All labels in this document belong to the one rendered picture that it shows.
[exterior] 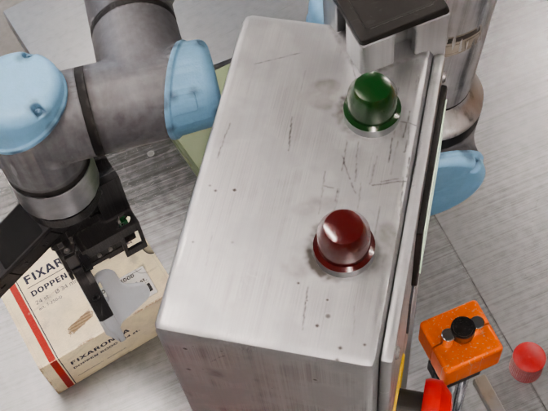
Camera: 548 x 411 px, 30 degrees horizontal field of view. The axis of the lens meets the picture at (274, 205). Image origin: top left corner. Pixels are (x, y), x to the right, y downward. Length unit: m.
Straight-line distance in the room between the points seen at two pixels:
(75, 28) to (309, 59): 0.91
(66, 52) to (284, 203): 0.94
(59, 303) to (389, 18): 0.69
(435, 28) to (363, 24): 0.03
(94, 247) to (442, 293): 0.39
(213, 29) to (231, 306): 0.94
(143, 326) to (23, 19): 0.50
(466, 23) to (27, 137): 0.35
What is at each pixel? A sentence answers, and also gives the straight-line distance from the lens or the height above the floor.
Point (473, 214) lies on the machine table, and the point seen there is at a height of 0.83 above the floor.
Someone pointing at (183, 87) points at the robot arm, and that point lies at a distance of 0.82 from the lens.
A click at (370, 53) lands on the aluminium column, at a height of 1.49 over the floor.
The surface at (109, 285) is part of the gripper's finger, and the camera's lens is 1.03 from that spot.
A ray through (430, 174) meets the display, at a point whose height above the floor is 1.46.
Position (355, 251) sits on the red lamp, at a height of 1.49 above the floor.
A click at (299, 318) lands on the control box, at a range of 0.42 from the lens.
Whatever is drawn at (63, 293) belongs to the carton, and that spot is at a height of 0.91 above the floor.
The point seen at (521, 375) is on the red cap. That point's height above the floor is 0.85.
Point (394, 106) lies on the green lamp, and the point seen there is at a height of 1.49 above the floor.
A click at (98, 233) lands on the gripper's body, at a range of 0.98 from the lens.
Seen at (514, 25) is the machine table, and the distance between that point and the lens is 1.34.
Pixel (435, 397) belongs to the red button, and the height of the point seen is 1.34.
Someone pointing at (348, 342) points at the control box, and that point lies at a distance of 0.42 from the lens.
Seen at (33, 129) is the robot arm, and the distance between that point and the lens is 0.81.
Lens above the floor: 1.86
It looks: 60 degrees down
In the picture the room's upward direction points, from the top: 9 degrees counter-clockwise
